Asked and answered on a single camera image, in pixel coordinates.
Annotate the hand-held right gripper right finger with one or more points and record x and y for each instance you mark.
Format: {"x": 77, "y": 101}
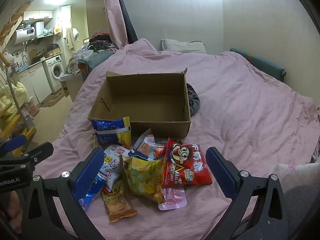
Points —
{"x": 221, "y": 173}

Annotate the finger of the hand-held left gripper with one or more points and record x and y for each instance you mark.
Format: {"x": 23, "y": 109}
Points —
{"x": 15, "y": 142}
{"x": 37, "y": 152}

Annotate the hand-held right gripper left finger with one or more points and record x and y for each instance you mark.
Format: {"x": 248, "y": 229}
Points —
{"x": 87, "y": 173}

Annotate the small blue cookie packet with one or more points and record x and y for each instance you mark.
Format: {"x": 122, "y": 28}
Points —
{"x": 87, "y": 201}

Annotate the white colourful snack packet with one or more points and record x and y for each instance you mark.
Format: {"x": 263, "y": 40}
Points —
{"x": 112, "y": 160}

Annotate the red candy bag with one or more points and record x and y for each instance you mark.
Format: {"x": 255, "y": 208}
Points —
{"x": 190, "y": 170}

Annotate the large blue chip bag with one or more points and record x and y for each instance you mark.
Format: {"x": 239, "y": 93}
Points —
{"x": 107, "y": 130}

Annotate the yellow chip bag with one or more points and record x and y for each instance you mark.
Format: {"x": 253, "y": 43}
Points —
{"x": 142, "y": 177}

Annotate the cardboard box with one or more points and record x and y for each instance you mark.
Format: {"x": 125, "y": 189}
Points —
{"x": 150, "y": 127}

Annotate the orange brown snack packet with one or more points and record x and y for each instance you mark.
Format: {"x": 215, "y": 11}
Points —
{"x": 117, "y": 202}

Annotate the yellow bedding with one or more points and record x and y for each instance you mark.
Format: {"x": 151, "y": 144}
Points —
{"x": 20, "y": 92}

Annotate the pink translucent packet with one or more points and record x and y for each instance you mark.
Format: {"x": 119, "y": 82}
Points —
{"x": 172, "y": 198}

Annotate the white kitchen cabinet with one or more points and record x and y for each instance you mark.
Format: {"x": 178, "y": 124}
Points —
{"x": 35, "y": 82}

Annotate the pink blanket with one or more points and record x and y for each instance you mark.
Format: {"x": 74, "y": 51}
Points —
{"x": 250, "y": 105}

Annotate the white plastic bin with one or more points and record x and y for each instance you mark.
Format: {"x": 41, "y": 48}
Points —
{"x": 71, "y": 85}

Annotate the white floral pillow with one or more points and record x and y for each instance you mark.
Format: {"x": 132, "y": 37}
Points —
{"x": 297, "y": 175}

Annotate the grey striped cloth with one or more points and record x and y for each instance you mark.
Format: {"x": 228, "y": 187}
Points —
{"x": 193, "y": 102}

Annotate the white washing machine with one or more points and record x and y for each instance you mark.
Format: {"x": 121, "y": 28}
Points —
{"x": 53, "y": 72}

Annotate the white water heater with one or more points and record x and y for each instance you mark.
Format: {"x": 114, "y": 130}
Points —
{"x": 23, "y": 35}

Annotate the white hanging towel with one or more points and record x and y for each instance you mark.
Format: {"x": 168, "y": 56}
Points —
{"x": 70, "y": 38}

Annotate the wooden staircase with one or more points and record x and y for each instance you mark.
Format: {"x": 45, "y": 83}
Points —
{"x": 10, "y": 25}

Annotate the pile of clothes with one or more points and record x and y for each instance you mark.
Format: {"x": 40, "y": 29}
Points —
{"x": 100, "y": 42}

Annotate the grey pillow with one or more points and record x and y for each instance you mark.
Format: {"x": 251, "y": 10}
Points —
{"x": 182, "y": 46}

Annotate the pink curtain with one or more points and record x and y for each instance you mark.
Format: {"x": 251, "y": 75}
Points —
{"x": 115, "y": 17}

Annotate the white wall cabinet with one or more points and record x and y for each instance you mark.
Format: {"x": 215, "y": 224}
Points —
{"x": 37, "y": 15}

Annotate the black bed frame post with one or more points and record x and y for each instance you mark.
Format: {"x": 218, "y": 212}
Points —
{"x": 127, "y": 17}

